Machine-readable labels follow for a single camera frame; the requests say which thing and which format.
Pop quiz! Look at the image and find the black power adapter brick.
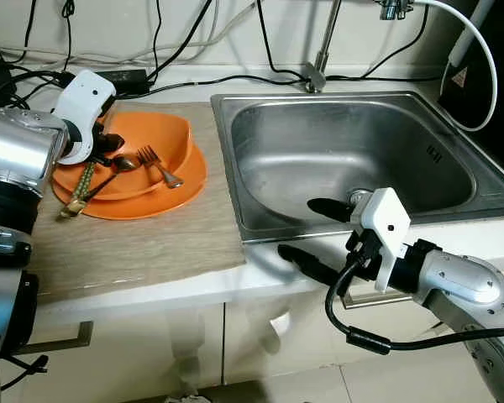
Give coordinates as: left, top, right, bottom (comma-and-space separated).
97, 69, 152, 95

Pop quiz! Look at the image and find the metal faucet pipe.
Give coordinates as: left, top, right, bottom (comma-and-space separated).
307, 0, 341, 93

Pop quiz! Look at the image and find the white water hose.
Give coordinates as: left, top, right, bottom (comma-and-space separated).
412, 0, 498, 133

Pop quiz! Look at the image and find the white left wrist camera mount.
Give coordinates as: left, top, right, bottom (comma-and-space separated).
52, 71, 117, 165

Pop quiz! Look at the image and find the metal fork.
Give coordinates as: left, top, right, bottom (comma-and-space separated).
138, 146, 184, 189

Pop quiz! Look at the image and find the metal spoon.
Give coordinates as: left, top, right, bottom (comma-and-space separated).
67, 154, 140, 211

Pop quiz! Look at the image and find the metal water valve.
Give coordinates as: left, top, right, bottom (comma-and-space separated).
376, 0, 417, 22

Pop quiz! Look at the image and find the metal cabinet handle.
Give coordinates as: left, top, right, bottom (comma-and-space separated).
21, 322, 93, 355
344, 284, 421, 310

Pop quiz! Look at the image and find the orange plastic bowl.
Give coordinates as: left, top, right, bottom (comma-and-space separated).
55, 112, 194, 202

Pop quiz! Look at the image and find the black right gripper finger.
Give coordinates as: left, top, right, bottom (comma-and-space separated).
307, 198, 360, 223
277, 243, 354, 287

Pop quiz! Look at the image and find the beige woodgrain counter mat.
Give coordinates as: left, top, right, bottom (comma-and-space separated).
25, 102, 249, 305

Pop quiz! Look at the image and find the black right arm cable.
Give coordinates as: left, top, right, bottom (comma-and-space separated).
326, 252, 504, 355

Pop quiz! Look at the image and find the orange plastic plate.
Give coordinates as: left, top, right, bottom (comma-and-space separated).
52, 139, 208, 221

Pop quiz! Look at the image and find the metal sink drain strainer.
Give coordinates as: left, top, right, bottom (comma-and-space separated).
346, 188, 375, 211

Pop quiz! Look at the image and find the patterned wooden chopstick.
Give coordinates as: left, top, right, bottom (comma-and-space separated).
60, 161, 97, 221
60, 160, 99, 221

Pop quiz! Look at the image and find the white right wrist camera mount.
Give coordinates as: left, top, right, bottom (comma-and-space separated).
350, 188, 411, 292

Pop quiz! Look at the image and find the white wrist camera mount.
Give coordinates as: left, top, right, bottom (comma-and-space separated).
52, 71, 117, 165
350, 188, 411, 292

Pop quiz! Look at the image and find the stainless steel sink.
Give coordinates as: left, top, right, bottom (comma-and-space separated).
210, 91, 504, 244

